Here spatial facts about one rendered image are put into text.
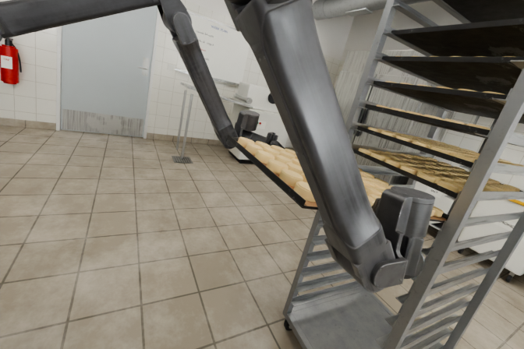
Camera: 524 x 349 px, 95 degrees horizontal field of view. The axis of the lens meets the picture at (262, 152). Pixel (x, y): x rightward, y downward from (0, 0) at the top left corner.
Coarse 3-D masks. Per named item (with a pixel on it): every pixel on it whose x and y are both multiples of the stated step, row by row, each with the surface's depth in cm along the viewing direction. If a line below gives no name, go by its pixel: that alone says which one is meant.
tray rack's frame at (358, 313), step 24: (504, 264) 99; (360, 288) 152; (480, 288) 104; (312, 312) 126; (336, 312) 130; (360, 312) 134; (384, 312) 138; (312, 336) 114; (336, 336) 117; (360, 336) 120; (408, 336) 127; (456, 336) 110
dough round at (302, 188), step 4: (296, 184) 45; (300, 184) 45; (304, 184) 46; (296, 188) 45; (300, 188) 44; (304, 188) 44; (308, 188) 45; (300, 192) 44; (304, 192) 44; (308, 192) 43; (304, 196) 44; (308, 196) 43; (312, 196) 43; (308, 200) 44; (312, 200) 44
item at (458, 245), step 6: (492, 234) 97; (498, 234) 91; (504, 234) 94; (468, 240) 79; (474, 240) 81; (480, 240) 84; (486, 240) 87; (492, 240) 90; (456, 246) 76; (462, 246) 78; (468, 246) 81; (426, 252) 70
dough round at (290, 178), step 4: (284, 172) 50; (288, 172) 51; (292, 172) 52; (280, 176) 50; (284, 176) 49; (288, 176) 49; (292, 176) 49; (296, 176) 50; (300, 176) 51; (284, 180) 49; (288, 180) 49; (292, 180) 49; (296, 180) 49; (300, 180) 49; (288, 184) 49; (292, 184) 49
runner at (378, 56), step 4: (376, 52) 89; (380, 52) 90; (376, 56) 89; (380, 56) 90; (380, 60) 89; (384, 60) 89; (388, 64) 92; (392, 64) 91; (396, 68) 96; (400, 68) 94; (408, 72) 99; (412, 72) 98; (416, 76) 102; (420, 76) 100; (424, 80) 107; (428, 80) 105; (436, 84) 109; (440, 84) 108
